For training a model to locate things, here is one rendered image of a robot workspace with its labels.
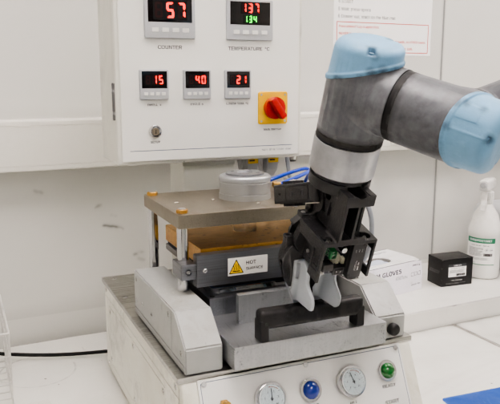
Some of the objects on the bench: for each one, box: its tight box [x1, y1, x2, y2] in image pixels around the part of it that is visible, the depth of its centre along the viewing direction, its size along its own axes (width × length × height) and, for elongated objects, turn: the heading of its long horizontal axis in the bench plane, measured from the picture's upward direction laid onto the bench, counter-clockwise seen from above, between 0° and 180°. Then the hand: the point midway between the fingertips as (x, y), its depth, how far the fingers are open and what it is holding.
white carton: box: [365, 249, 422, 296], centre depth 157 cm, size 12×23×7 cm, turn 125°
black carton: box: [427, 251, 473, 287], centre depth 164 cm, size 6×9×7 cm
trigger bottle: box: [466, 177, 500, 279], centre depth 167 cm, size 9×8×25 cm
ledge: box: [396, 263, 500, 333], centre depth 165 cm, size 30×84×4 cm, turn 116°
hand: (302, 300), depth 87 cm, fingers closed, pressing on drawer
